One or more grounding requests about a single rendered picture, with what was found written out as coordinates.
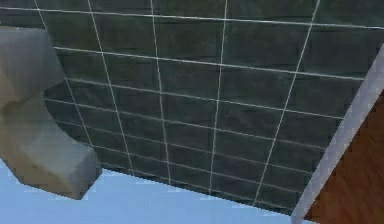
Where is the brown wooden room door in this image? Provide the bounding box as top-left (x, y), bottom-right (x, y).
top-left (290, 43), bottom-right (384, 224)

